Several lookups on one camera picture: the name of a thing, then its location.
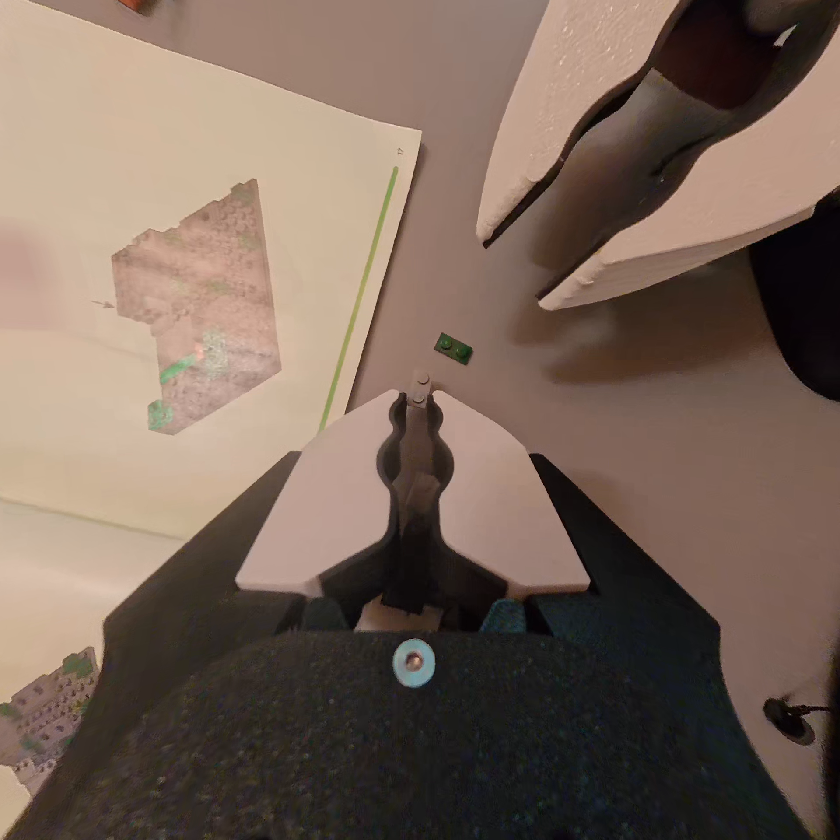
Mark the open instruction booklet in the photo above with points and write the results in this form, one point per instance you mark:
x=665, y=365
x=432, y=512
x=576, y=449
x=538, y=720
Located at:
x=197, y=98

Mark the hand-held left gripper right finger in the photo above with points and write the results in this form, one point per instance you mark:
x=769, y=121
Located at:
x=512, y=518

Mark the small dark green brick plate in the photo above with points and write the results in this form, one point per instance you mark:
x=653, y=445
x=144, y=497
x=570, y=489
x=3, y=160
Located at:
x=454, y=349

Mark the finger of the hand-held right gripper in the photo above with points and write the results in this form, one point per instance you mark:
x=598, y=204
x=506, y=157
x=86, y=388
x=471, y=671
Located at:
x=577, y=65
x=754, y=184

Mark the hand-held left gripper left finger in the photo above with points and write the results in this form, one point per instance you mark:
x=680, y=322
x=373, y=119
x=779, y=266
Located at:
x=315, y=518

